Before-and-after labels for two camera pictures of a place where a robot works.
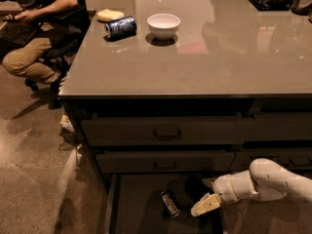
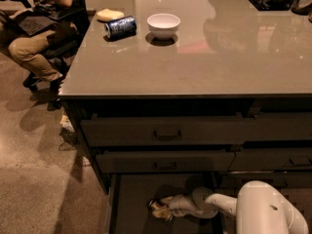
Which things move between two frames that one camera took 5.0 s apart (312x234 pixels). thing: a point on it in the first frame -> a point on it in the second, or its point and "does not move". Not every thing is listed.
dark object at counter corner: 302,0 does not move
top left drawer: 170,132 does not move
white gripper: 223,187 -> 180,205
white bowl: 163,25 does not move
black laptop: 18,32 -> 35,22
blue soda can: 118,29 does not move
